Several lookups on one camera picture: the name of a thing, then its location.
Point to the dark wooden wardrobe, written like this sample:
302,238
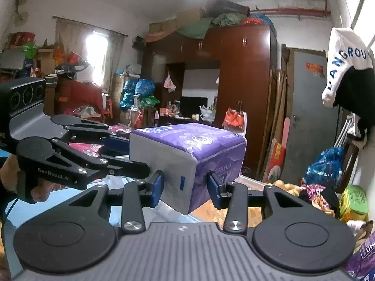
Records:
243,73

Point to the purple packet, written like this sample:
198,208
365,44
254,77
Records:
363,257

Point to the window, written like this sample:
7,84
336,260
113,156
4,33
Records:
364,8

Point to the purple tissue pack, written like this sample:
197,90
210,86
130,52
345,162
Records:
187,158

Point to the beige curtain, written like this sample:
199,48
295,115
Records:
68,41

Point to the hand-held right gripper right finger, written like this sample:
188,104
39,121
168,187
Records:
213,190

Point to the white hanging plastic bag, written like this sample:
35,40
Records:
169,83

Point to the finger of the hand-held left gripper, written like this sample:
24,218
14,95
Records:
116,142
129,168

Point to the black television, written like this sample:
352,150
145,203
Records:
192,105

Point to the black hanging garment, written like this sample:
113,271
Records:
359,93

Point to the red chair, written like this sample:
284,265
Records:
77,93

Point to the green box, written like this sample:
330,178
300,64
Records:
353,202

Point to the grey door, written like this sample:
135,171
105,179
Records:
307,117

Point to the red ceiling pipe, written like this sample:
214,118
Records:
293,12

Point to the white lettered garment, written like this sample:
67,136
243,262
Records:
341,52

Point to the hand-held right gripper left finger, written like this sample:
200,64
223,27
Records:
155,188

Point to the cardboard box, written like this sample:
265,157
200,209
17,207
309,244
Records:
187,16

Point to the red poster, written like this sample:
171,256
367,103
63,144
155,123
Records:
274,161

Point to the pile of patterned clothes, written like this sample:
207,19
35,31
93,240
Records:
316,196

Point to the blue patterned bag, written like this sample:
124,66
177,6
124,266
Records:
137,90

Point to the green cloth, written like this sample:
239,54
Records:
194,29

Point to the red shopping bag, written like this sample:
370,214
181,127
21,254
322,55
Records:
233,119

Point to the blue plastic bag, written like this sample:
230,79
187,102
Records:
325,166

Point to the person's left hand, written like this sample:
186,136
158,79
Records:
42,189

